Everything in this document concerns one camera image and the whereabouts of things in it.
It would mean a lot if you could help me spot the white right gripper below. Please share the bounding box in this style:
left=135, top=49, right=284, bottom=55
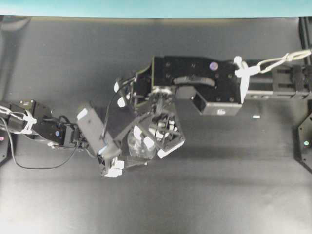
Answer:
left=112, top=112, right=185, bottom=159

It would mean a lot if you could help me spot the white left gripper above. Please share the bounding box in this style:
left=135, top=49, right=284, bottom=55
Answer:
left=97, top=153, right=148, bottom=178

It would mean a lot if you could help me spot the clear plastic bottle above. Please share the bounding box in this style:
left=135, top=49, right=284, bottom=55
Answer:
left=127, top=125, right=156, bottom=160

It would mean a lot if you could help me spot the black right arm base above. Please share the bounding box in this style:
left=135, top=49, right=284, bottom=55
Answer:
left=295, top=113, right=312, bottom=173

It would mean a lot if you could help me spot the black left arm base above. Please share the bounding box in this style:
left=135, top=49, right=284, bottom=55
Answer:
left=0, top=131, right=12, bottom=166

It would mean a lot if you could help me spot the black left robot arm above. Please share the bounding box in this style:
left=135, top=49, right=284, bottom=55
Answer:
left=0, top=100, right=156, bottom=178

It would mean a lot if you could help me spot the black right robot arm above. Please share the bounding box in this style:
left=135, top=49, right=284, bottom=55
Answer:
left=114, top=56, right=312, bottom=158

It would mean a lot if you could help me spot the black thin cable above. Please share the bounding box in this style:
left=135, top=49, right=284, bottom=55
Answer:
left=0, top=82, right=127, bottom=169

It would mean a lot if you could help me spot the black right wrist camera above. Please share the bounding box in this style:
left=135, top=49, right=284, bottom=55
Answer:
left=175, top=86, right=242, bottom=116

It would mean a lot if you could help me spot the white braided cable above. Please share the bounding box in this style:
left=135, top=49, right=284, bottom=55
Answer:
left=233, top=48, right=312, bottom=103

